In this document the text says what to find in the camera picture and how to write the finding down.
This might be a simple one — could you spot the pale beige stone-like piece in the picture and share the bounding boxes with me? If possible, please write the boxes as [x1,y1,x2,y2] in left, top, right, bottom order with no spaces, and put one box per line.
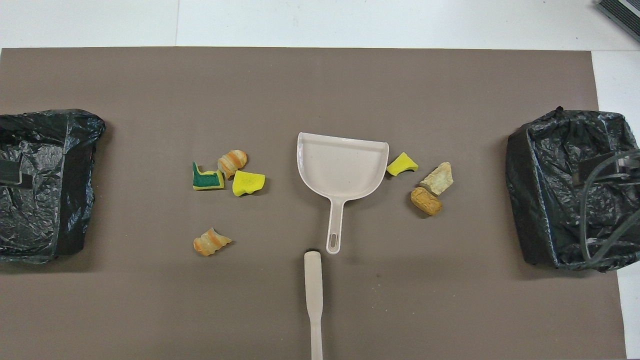
[419,161,455,197]

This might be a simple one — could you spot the beige hand brush black bristles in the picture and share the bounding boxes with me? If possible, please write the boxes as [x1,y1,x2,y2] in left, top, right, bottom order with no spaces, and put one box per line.
[304,251,325,360]

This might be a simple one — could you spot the beige plastic dustpan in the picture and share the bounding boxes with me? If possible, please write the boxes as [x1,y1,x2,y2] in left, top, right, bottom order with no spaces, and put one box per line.
[296,132,390,255]

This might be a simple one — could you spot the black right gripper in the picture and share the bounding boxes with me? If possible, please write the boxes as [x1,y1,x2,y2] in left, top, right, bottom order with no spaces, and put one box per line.
[580,159,625,187]

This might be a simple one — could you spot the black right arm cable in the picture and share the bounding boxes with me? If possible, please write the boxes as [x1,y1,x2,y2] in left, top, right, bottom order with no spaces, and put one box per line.
[579,149,640,263]

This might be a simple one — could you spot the brown table mat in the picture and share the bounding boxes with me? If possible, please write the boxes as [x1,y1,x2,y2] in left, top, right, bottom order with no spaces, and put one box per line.
[0,46,628,360]

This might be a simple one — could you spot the brown cork-like piece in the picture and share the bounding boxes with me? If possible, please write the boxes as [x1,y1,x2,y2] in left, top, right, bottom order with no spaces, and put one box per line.
[410,186,444,217]

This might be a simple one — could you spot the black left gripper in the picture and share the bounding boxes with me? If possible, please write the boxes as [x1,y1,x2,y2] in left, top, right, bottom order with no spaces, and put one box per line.
[0,159,32,189]

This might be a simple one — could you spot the dark grey ribbed device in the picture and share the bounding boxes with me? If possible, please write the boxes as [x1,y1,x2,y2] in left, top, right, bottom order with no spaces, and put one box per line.
[596,0,640,43]

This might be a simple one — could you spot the small yellow sponge wedge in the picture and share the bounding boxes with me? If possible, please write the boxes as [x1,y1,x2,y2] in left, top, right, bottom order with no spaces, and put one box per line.
[385,152,420,177]

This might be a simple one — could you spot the black bag lined bin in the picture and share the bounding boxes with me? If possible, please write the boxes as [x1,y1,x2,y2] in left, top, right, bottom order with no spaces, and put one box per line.
[0,109,107,265]
[505,106,640,273]

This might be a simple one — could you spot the rounded orange striped foam piece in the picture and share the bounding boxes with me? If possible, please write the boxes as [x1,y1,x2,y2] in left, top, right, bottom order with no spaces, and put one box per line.
[217,150,248,180]

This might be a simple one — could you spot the wavy orange striped foam piece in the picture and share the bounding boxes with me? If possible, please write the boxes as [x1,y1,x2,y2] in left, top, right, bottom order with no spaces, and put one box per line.
[193,227,233,257]

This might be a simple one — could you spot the green and yellow sponge piece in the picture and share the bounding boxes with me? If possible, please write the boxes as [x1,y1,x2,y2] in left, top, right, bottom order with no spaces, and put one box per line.
[192,161,226,191]

